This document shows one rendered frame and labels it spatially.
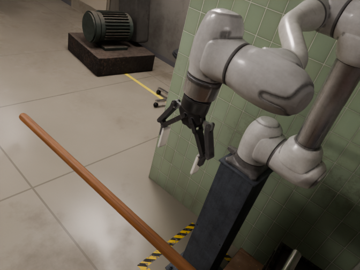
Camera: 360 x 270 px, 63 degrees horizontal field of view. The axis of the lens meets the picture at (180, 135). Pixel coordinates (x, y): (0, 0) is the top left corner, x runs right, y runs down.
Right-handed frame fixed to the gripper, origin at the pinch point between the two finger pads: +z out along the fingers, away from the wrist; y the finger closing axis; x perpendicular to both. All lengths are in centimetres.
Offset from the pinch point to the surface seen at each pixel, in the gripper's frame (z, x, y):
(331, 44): -29, -103, 1
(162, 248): 14.3, 15.7, -14.4
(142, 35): 85, -263, 292
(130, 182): 133, -85, 90
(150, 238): 14.7, 16.1, -10.1
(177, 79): 31, -100, 84
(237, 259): 74, -52, -23
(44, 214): 136, -12, 99
